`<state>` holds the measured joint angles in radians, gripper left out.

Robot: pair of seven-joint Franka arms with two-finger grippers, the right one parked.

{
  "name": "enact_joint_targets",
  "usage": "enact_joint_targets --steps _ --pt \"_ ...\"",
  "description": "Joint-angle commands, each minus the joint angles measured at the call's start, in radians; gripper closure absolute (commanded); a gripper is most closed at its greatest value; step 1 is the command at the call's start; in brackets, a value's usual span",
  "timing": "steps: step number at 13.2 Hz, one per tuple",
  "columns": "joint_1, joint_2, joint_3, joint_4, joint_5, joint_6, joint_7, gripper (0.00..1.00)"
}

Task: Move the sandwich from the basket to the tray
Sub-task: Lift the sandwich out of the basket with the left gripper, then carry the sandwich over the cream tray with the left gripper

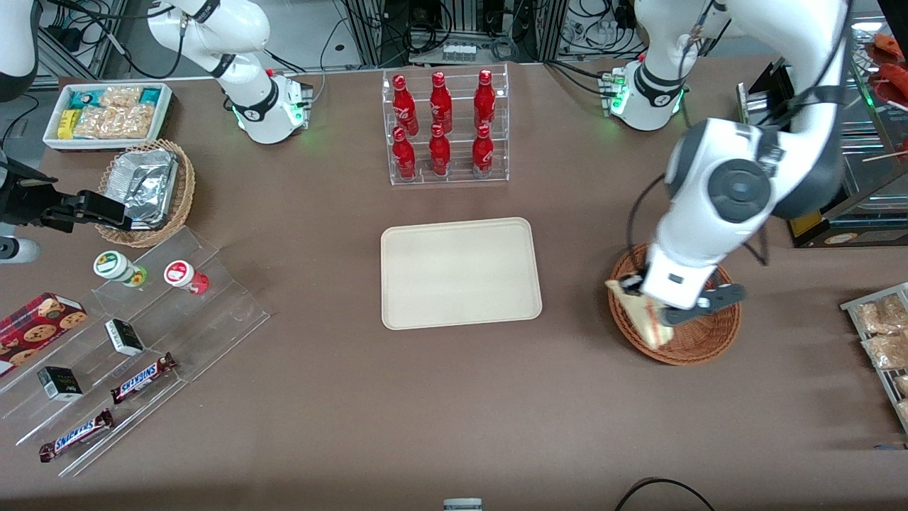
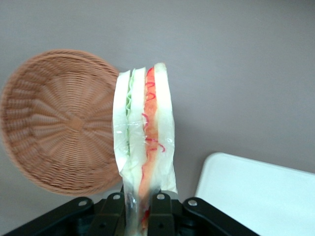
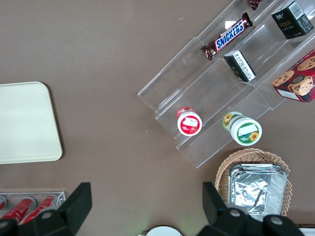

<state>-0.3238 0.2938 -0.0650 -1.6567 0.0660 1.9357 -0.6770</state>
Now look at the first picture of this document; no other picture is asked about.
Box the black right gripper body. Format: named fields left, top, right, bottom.
left=0, top=160, right=59, bottom=229

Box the triangular sandwich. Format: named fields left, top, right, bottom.
left=604, top=278, right=675, bottom=349

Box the round brown wicker basket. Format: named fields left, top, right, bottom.
left=607, top=241, right=743, bottom=367

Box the light wicker basket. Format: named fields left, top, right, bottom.
left=94, top=138, right=196, bottom=249

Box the beige rectangular tray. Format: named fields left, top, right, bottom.
left=380, top=216, right=543, bottom=331

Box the tray of packaged snacks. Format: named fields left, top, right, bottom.
left=840, top=282, right=908, bottom=434

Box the aluminium foil container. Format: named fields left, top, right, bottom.
left=106, top=148, right=179, bottom=229

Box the green lid cup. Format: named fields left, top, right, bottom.
left=93, top=250, right=149, bottom=288

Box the white rectangular snack bin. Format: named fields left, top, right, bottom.
left=42, top=82, right=174, bottom=152

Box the large clear cracker packet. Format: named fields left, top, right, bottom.
left=73, top=104, right=157, bottom=141

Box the red lid cup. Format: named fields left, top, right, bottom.
left=163, top=260, right=211, bottom=296

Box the small clear cracker packet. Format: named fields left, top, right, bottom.
left=99, top=86, right=143, bottom=109

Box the red tartan cookie box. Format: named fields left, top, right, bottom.
left=0, top=292, right=89, bottom=378

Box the small black box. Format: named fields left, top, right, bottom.
left=36, top=366, right=84, bottom=403
left=104, top=318, right=146, bottom=358

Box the clear acrylic stepped display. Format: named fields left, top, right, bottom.
left=0, top=225, right=271, bottom=478

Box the Snickers chocolate bar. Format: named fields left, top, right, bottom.
left=38, top=408, right=115, bottom=464
left=109, top=352, right=179, bottom=406

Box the red cola bottle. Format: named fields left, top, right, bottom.
left=471, top=124, right=495, bottom=179
left=429, top=71, right=454, bottom=135
left=392, top=126, right=418, bottom=180
left=473, top=69, right=497, bottom=133
left=392, top=74, right=420, bottom=137
left=428, top=123, right=453, bottom=177

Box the clear acrylic bottle rack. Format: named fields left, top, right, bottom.
left=382, top=63, right=511, bottom=187

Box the clear bagged pastry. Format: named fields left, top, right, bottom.
left=861, top=334, right=908, bottom=371
left=853, top=294, right=908, bottom=336

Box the black food warmer cabinet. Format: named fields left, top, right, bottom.
left=736, top=11, right=908, bottom=249

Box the red fried food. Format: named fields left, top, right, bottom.
left=865, top=32, right=908, bottom=111

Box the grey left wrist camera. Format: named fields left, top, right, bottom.
left=660, top=282, right=748, bottom=328

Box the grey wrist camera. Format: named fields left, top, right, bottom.
left=660, top=282, right=748, bottom=328
left=0, top=237, right=40, bottom=265

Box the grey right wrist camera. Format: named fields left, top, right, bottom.
left=0, top=237, right=40, bottom=265

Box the black floor cable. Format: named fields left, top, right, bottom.
left=613, top=477, right=717, bottom=511

